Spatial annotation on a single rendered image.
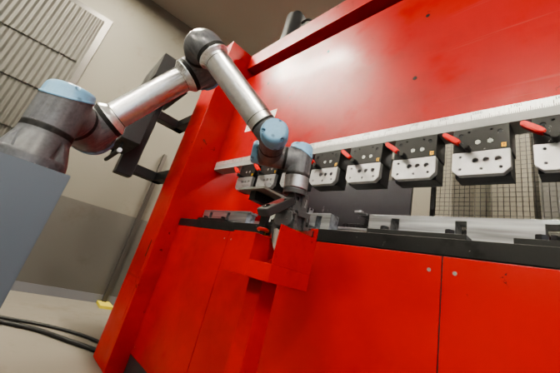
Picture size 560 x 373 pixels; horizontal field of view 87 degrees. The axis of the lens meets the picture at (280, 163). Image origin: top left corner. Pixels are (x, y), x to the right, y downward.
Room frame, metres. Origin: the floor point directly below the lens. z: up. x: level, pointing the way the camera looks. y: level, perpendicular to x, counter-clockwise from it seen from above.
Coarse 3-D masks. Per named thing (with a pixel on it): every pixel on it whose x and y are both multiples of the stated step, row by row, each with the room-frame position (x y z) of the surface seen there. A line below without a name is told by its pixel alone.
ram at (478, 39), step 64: (448, 0) 0.86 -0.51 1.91; (512, 0) 0.70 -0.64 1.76; (320, 64) 1.39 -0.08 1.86; (384, 64) 1.06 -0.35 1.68; (448, 64) 0.85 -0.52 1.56; (512, 64) 0.71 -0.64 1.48; (320, 128) 1.30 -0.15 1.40; (384, 128) 1.03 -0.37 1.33; (448, 128) 0.84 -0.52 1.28; (512, 128) 0.74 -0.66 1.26
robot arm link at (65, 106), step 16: (48, 80) 0.67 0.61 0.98; (48, 96) 0.66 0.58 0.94; (64, 96) 0.67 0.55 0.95; (80, 96) 0.69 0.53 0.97; (32, 112) 0.66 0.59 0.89; (48, 112) 0.66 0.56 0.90; (64, 112) 0.68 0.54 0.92; (80, 112) 0.71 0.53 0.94; (96, 112) 0.79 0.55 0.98; (64, 128) 0.69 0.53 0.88; (80, 128) 0.74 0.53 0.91
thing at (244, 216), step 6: (210, 210) 1.94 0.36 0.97; (210, 216) 1.94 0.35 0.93; (216, 216) 1.87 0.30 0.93; (228, 216) 1.79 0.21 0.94; (234, 216) 1.71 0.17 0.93; (240, 216) 1.67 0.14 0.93; (246, 216) 1.63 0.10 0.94; (252, 216) 1.65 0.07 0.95; (246, 222) 1.63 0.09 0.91; (252, 222) 1.66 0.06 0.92
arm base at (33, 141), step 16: (16, 128) 0.66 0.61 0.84; (32, 128) 0.66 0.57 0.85; (48, 128) 0.67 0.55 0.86; (0, 144) 0.64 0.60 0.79; (16, 144) 0.64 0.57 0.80; (32, 144) 0.66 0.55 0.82; (48, 144) 0.68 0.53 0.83; (64, 144) 0.71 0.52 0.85; (32, 160) 0.66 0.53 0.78; (48, 160) 0.68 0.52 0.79; (64, 160) 0.72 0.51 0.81
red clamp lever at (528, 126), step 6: (522, 126) 0.67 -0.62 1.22; (528, 126) 0.65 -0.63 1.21; (534, 126) 0.64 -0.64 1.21; (540, 126) 0.64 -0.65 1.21; (534, 132) 0.66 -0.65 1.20; (540, 132) 0.64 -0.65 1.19; (546, 132) 0.63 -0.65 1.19; (552, 132) 0.61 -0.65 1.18; (558, 132) 0.61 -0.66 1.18; (552, 138) 0.62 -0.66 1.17; (558, 138) 0.62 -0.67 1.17
